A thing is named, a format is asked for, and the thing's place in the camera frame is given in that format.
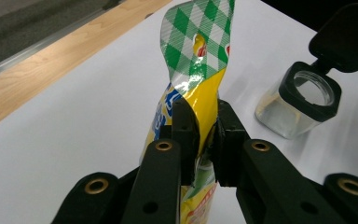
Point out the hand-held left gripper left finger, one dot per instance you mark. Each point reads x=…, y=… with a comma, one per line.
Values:
x=183, y=124

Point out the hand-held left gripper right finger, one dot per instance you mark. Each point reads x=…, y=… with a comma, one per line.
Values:
x=230, y=140

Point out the glass jar with black lid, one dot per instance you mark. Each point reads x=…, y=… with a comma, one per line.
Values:
x=323, y=113

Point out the yellow green checkered seasoning packet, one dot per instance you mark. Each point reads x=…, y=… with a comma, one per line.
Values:
x=183, y=25

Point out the white table sheet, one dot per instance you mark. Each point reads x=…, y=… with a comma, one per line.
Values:
x=74, y=140

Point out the wooden table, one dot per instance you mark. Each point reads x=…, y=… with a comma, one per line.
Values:
x=59, y=62

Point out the short metal floor rail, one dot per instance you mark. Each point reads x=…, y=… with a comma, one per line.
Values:
x=28, y=51

